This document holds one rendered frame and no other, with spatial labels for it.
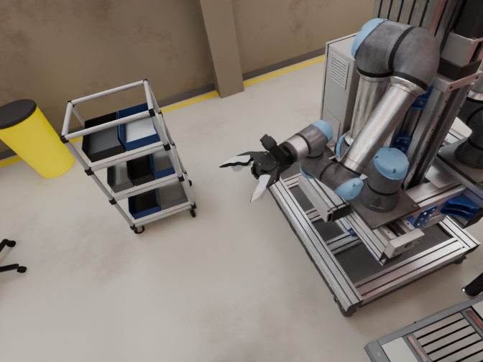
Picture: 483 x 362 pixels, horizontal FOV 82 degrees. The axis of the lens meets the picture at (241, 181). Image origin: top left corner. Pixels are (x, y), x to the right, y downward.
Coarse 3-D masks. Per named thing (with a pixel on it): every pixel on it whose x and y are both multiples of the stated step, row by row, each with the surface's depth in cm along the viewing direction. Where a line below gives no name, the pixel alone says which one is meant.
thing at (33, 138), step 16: (0, 112) 244; (16, 112) 240; (32, 112) 240; (0, 128) 229; (16, 128) 234; (32, 128) 243; (48, 128) 258; (16, 144) 244; (32, 144) 249; (48, 144) 259; (64, 144) 281; (32, 160) 259; (48, 160) 265; (64, 160) 278; (48, 176) 277
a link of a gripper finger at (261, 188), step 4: (260, 176) 76; (264, 176) 75; (268, 176) 75; (260, 180) 75; (264, 180) 75; (260, 184) 74; (264, 184) 74; (256, 188) 73; (260, 188) 73; (264, 188) 73; (256, 192) 73; (260, 192) 73; (252, 196) 72; (256, 196) 72; (260, 196) 73; (252, 200) 72
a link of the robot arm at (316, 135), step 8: (320, 120) 86; (312, 128) 83; (320, 128) 83; (328, 128) 84; (304, 136) 81; (312, 136) 82; (320, 136) 83; (328, 136) 84; (312, 144) 82; (320, 144) 84; (312, 152) 86; (320, 152) 86
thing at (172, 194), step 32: (96, 96) 172; (64, 128) 151; (96, 128) 147; (128, 128) 179; (160, 128) 159; (96, 160) 166; (128, 160) 167; (160, 160) 198; (128, 192) 187; (160, 192) 220
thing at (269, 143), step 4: (264, 136) 72; (268, 136) 72; (260, 140) 73; (264, 140) 72; (268, 140) 72; (272, 140) 72; (264, 144) 72; (268, 144) 71; (272, 144) 71; (276, 144) 72; (264, 148) 73; (268, 148) 71; (272, 148) 72; (276, 148) 73; (272, 152) 73; (276, 152) 75; (280, 152) 76; (276, 156) 76; (280, 156) 78; (284, 156) 79; (280, 160) 79
